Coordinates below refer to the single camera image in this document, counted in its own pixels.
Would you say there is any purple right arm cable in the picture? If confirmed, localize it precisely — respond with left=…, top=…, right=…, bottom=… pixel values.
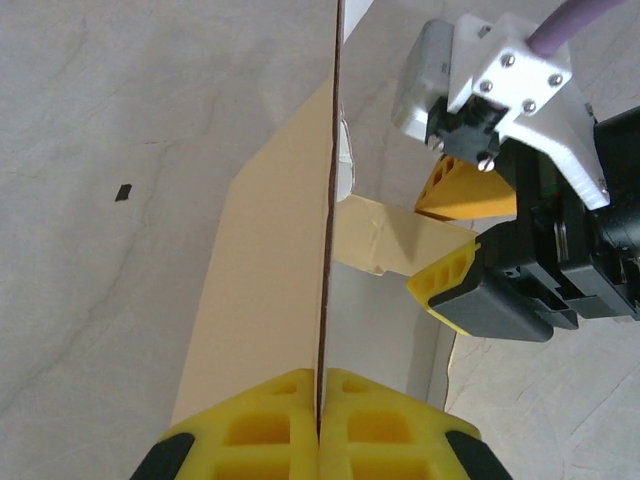
left=527, top=0, right=629, bottom=57

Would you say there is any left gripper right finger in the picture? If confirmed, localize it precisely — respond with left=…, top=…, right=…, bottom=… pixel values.
left=322, top=368, right=514, bottom=480

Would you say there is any cardboard folding box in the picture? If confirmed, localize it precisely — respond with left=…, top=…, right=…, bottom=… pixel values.
left=169, top=0, right=482, bottom=431

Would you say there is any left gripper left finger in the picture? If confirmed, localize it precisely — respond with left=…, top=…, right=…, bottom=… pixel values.
left=129, top=368, right=320, bottom=480

